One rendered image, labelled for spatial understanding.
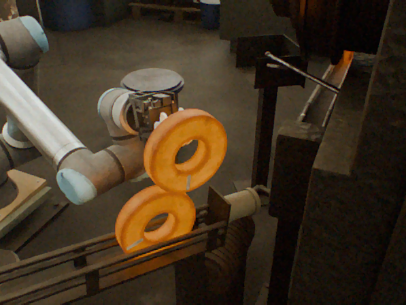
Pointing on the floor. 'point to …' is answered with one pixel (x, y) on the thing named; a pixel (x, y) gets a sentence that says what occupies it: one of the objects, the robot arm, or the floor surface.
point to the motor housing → (228, 265)
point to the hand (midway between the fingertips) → (185, 142)
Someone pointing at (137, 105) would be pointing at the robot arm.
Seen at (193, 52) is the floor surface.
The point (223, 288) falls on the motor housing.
